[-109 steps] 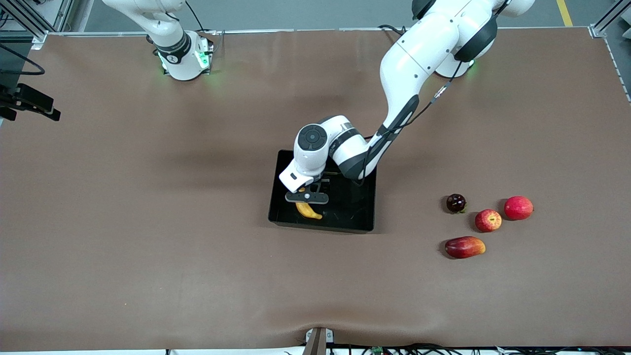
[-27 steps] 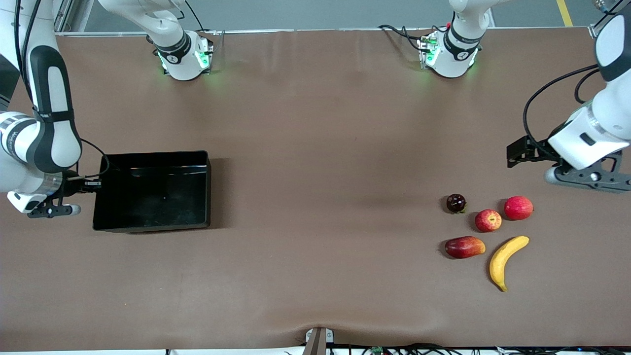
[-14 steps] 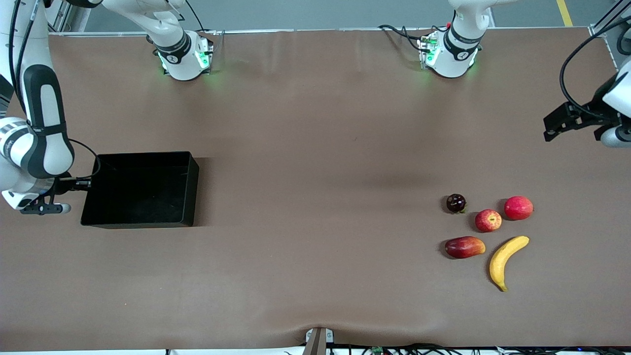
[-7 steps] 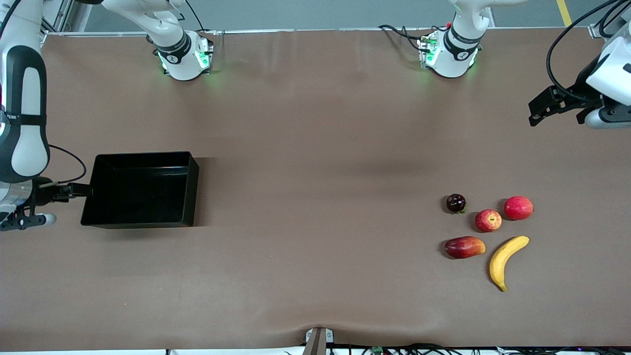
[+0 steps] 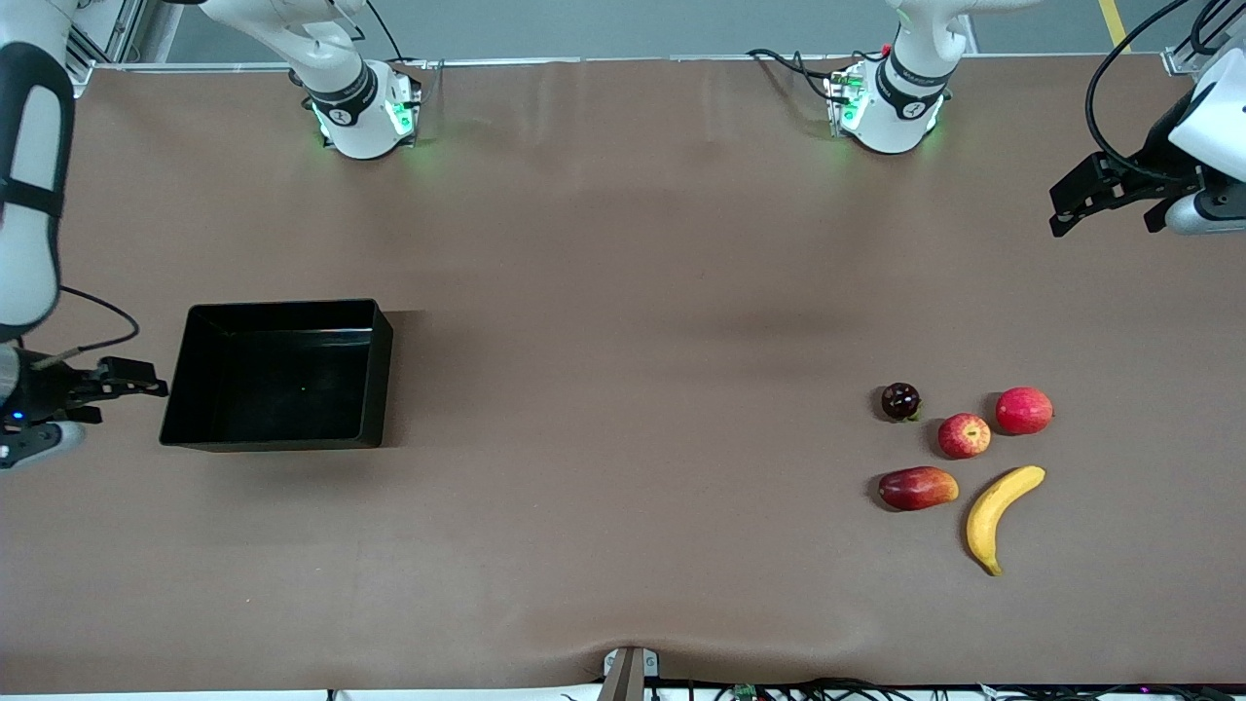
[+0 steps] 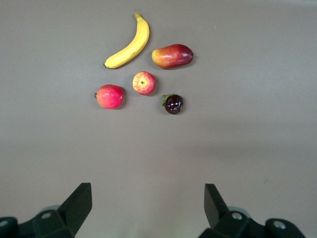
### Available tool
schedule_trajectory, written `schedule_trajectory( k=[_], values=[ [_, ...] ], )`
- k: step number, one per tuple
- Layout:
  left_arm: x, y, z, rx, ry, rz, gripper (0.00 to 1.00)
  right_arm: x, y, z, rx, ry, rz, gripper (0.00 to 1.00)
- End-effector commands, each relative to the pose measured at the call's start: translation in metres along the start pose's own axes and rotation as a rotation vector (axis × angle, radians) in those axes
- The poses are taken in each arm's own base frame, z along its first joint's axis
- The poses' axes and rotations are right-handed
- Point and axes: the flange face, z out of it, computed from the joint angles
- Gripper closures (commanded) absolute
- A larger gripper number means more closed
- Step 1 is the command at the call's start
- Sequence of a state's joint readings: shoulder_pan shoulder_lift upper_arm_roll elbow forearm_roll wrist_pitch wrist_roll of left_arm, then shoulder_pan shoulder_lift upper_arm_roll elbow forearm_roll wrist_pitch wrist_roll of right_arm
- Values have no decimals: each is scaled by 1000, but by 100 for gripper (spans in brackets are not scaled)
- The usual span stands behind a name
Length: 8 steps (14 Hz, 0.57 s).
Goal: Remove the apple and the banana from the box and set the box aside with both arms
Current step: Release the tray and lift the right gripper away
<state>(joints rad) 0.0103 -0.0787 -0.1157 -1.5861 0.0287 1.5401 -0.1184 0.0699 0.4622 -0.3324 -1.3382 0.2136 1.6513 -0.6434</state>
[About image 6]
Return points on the large red apple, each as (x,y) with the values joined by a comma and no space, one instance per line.
(110,96)

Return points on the dark red plum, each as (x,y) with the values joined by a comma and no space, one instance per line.
(174,104)

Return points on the yellow banana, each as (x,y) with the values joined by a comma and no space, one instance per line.
(135,45)

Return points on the red yellow mango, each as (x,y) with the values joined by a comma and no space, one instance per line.
(172,56)

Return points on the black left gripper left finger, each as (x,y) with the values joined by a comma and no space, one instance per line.
(71,213)

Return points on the small red yellow apple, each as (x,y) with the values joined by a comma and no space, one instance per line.
(143,83)

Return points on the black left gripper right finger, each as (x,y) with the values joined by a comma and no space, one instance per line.
(223,223)

